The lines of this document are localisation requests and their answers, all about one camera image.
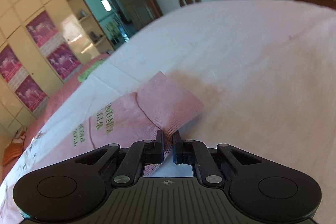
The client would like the pink checked bed sheet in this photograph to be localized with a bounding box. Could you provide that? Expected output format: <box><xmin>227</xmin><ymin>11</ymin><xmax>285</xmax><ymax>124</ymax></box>
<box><xmin>22</xmin><ymin>53</ymin><xmax>111</xmax><ymax>146</ymax></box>

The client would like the pink knit sweater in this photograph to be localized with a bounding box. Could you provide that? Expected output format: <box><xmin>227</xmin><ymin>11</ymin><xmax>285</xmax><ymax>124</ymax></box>
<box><xmin>36</xmin><ymin>72</ymin><xmax>203</xmax><ymax>168</ymax></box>

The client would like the green folded cloth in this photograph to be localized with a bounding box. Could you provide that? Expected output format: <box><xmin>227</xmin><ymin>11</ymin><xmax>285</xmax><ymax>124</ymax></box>
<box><xmin>77</xmin><ymin>59</ymin><xmax>105</xmax><ymax>83</ymax></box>

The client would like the purple poster lower right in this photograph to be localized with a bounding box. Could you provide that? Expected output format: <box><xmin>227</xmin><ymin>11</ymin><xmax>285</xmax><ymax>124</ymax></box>
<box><xmin>47</xmin><ymin>43</ymin><xmax>81</xmax><ymax>80</ymax></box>

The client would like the purple poster upper left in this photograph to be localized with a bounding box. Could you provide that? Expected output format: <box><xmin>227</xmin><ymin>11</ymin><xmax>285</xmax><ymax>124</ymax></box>
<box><xmin>0</xmin><ymin>45</ymin><xmax>22</xmax><ymax>83</ymax></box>

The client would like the white floral bed quilt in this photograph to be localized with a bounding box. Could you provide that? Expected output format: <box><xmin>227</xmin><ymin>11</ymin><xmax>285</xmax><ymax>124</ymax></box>
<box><xmin>1</xmin><ymin>0</ymin><xmax>335</xmax><ymax>223</ymax></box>

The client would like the purple poster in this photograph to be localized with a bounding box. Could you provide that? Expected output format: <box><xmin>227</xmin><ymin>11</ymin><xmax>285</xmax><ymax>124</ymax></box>
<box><xmin>47</xmin><ymin>43</ymin><xmax>81</xmax><ymax>80</ymax></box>
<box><xmin>15</xmin><ymin>76</ymin><xmax>47</xmax><ymax>112</ymax></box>
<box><xmin>26</xmin><ymin>11</ymin><xmax>58</xmax><ymax>48</ymax></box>
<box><xmin>0</xmin><ymin>45</ymin><xmax>22</xmax><ymax>83</ymax></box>

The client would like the cream wardrobe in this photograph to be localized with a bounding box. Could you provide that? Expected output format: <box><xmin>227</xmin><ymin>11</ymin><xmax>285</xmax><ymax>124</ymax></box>
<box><xmin>1</xmin><ymin>0</ymin><xmax>112</xmax><ymax>133</ymax></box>

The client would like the purple poster lower left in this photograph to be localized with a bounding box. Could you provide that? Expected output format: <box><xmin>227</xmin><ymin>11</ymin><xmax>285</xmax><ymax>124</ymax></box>
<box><xmin>15</xmin><ymin>76</ymin><xmax>47</xmax><ymax>112</ymax></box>

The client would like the purple poster upper right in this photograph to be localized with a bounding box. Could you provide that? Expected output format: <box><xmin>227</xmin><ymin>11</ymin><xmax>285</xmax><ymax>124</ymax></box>
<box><xmin>26</xmin><ymin>11</ymin><xmax>58</xmax><ymax>48</ymax></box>

